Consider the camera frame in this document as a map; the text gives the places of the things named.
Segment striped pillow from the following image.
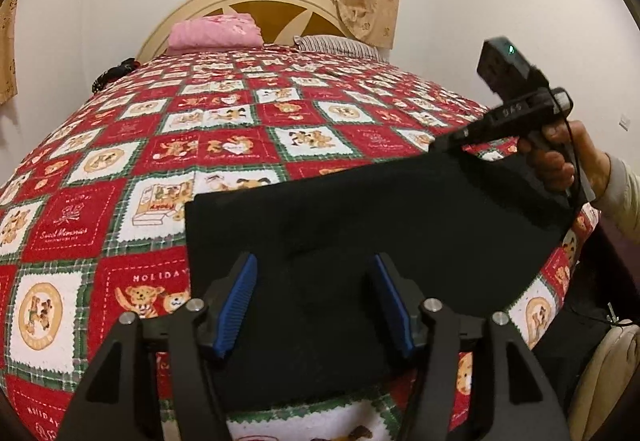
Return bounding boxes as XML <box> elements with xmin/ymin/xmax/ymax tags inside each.
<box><xmin>292</xmin><ymin>34</ymin><xmax>387</xmax><ymax>62</ymax></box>

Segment person's right forearm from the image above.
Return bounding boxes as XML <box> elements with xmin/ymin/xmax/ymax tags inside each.
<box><xmin>591</xmin><ymin>154</ymin><xmax>640</xmax><ymax>242</ymax></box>

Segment pink pillow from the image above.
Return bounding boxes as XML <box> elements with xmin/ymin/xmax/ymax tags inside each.
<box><xmin>167</xmin><ymin>14</ymin><xmax>264</xmax><ymax>54</ymax></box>

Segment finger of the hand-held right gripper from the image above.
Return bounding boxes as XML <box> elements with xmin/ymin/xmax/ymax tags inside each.
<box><xmin>429</xmin><ymin>117</ymin><xmax>502</xmax><ymax>156</ymax></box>

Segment black cable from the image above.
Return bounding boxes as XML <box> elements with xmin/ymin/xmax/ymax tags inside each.
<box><xmin>562</xmin><ymin>91</ymin><xmax>597</xmax><ymax>203</ymax></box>

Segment person's right hand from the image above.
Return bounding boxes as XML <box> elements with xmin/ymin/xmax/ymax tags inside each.
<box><xmin>517</xmin><ymin>120</ymin><xmax>612</xmax><ymax>196</ymax></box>

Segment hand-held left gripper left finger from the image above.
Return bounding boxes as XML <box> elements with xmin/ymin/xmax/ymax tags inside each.
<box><xmin>59</xmin><ymin>252</ymin><xmax>259</xmax><ymax>441</ymax></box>

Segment beige padded seat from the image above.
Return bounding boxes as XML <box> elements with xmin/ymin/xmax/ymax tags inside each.
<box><xmin>565</xmin><ymin>321</ymin><xmax>640</xmax><ymax>441</ymax></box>

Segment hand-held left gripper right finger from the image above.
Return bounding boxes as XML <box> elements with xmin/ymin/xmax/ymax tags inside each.
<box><xmin>370</xmin><ymin>252</ymin><xmax>573</xmax><ymax>441</ymax></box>

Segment red teddy bear printed blanket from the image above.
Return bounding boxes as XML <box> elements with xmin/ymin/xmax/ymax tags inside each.
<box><xmin>0</xmin><ymin>44</ymin><xmax>601</xmax><ymax>441</ymax></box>

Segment black pants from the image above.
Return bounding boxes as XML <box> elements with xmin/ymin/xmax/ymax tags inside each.
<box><xmin>184</xmin><ymin>148</ymin><xmax>586</xmax><ymax>414</ymax></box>

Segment dark cloth bundle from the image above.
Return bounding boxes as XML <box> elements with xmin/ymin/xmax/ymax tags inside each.
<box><xmin>91</xmin><ymin>57</ymin><xmax>141</xmax><ymax>95</ymax></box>

